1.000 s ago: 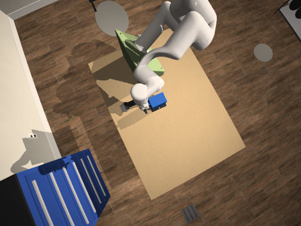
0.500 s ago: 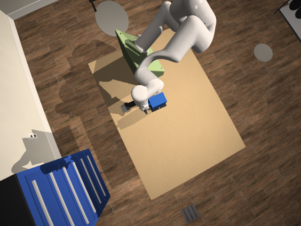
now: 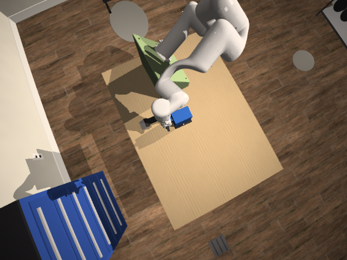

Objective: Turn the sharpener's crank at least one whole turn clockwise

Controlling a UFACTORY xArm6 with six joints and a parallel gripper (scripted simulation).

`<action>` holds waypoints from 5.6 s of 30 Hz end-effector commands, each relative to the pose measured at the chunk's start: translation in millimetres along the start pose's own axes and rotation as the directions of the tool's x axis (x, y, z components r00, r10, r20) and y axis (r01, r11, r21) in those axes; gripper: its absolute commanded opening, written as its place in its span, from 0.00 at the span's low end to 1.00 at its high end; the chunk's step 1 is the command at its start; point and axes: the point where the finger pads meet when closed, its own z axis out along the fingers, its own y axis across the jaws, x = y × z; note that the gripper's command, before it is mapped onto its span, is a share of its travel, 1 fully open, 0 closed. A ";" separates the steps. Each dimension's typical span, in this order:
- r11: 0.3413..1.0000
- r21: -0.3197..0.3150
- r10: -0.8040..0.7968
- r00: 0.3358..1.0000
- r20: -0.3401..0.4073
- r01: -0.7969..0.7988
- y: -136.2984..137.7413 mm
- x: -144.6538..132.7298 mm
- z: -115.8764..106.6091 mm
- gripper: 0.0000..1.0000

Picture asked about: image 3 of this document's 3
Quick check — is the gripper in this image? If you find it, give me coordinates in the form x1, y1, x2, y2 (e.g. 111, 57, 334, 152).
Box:
161, 119, 171, 132

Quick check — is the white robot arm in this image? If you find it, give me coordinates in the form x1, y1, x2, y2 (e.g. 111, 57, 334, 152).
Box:
139, 0, 249, 130

